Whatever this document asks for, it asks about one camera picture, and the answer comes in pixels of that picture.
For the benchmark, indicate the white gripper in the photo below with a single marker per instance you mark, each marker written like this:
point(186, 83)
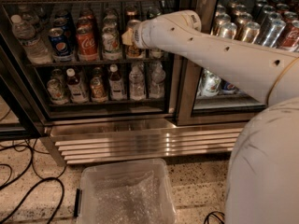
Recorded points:
point(139, 36)

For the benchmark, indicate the orange soda can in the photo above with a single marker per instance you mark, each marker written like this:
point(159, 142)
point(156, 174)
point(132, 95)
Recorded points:
point(132, 51)

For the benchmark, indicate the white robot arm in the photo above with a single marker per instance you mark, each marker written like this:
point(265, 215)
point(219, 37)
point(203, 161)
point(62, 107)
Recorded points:
point(262, 182)

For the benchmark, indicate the green white soda can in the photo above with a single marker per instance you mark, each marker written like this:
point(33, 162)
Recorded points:
point(111, 44)

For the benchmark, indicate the red Coca-Cola can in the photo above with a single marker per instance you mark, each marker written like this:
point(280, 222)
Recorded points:
point(87, 48)

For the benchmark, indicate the blue Pepsi can front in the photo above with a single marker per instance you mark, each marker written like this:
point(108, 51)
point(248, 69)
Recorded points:
point(62, 50)

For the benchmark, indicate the blue pepsi can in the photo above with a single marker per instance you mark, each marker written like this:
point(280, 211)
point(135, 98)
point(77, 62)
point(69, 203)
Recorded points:
point(228, 88)
point(62, 50)

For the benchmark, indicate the stainless steel fridge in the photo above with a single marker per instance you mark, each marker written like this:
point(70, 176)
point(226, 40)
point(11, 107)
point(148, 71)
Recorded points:
point(183, 122)

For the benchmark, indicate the silver can lower right door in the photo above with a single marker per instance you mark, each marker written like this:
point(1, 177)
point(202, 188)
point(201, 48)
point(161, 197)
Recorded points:
point(209, 84)

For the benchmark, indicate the gold silver can right door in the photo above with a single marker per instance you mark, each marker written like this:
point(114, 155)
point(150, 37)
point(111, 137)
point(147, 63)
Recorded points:
point(228, 30)

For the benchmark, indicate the blue Pepsi can lower middle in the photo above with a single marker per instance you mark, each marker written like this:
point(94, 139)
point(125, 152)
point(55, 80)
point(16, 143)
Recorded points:
point(228, 88)

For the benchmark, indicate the clear water bottle lower right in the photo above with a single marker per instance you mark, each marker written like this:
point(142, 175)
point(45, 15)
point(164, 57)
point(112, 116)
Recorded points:
point(156, 84)

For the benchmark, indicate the clear water bottle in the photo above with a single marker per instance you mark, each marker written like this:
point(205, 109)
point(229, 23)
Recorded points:
point(156, 84)
point(137, 84)
point(30, 40)

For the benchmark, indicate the dark tea bottle white cap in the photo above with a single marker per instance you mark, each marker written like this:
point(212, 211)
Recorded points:
point(117, 89)

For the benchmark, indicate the amber juice bottle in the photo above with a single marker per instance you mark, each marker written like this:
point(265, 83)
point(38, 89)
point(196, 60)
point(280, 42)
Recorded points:
point(99, 93)

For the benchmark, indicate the brown tea bottle white label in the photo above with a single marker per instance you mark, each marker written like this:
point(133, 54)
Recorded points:
point(76, 87)

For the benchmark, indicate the green label bottle lower left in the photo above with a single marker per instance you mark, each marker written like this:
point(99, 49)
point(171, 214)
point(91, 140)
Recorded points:
point(57, 92)

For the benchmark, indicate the clear water bottle upper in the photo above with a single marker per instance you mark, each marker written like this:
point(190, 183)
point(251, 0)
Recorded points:
point(30, 40)

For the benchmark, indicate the clear plastic storage bin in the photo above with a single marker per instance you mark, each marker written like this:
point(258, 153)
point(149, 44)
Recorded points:
point(129, 192)

